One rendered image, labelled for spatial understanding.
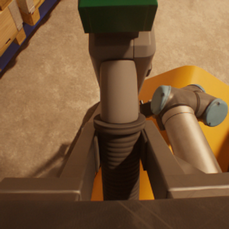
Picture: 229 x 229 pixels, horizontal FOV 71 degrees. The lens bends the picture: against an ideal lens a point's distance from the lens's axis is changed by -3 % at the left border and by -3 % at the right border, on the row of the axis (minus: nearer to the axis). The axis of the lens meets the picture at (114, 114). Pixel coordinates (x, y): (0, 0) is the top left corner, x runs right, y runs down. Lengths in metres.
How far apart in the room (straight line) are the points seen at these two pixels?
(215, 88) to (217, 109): 0.37
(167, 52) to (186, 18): 0.67
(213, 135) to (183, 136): 0.45
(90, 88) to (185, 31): 1.46
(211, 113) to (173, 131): 0.17
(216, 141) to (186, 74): 0.34
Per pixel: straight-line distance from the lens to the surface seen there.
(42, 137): 1.49
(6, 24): 1.26
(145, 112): 0.58
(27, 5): 1.39
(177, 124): 0.43
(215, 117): 0.58
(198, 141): 0.41
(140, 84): 0.16
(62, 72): 1.64
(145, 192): 0.70
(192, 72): 0.88
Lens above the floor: 1.47
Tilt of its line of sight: 71 degrees down
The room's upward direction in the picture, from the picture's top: 52 degrees clockwise
